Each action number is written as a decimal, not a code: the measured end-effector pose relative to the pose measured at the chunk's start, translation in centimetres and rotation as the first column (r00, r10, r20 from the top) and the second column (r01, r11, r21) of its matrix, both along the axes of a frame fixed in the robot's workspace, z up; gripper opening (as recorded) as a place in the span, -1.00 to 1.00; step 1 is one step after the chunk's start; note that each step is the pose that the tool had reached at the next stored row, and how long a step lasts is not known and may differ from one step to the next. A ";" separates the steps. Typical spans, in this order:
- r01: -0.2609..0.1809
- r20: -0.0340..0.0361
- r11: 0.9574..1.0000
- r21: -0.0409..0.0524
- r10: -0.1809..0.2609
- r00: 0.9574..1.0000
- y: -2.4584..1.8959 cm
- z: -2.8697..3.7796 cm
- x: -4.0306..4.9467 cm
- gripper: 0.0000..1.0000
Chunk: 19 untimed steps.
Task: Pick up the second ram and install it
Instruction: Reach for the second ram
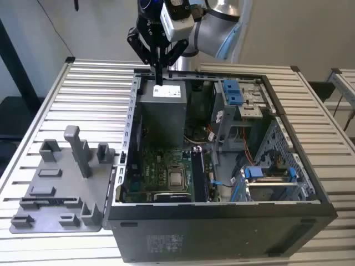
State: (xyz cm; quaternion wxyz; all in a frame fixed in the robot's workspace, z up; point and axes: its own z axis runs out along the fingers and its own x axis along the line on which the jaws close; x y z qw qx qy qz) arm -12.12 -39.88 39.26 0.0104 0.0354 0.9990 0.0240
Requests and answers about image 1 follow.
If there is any silver CPU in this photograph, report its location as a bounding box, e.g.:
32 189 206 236
169 171 185 190

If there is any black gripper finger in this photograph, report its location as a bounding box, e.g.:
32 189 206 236
127 25 160 84
159 39 189 85

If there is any metal disk bay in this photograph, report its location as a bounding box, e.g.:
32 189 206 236
229 165 307 203

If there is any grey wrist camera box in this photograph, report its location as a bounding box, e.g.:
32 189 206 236
160 0 195 43

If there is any grey plastic parts rack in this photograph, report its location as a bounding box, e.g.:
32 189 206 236
9 125 116 234

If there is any metal slat side table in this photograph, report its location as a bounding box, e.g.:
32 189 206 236
323 68 355 111

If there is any metal drive cage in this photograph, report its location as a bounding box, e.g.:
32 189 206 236
210 78 276 152

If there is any green motherboard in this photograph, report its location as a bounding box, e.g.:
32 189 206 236
124 146 221 203

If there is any orange wire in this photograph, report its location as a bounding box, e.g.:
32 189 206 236
240 126 255 167

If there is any grey power supply unit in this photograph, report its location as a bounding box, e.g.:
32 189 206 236
137 80 189 148

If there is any black open PC case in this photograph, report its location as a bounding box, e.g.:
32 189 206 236
106 68 339 263

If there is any thin black wall cable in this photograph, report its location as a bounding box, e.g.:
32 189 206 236
37 0 75 58

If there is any black graphics card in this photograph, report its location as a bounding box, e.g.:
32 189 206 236
153 192 192 203

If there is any black stand frame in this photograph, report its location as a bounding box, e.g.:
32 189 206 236
0 18 47 156

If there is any CPU socket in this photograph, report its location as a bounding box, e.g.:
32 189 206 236
165 165 187 192

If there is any blue disk carrier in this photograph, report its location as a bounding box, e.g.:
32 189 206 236
243 166 263 178
222 79 244 106

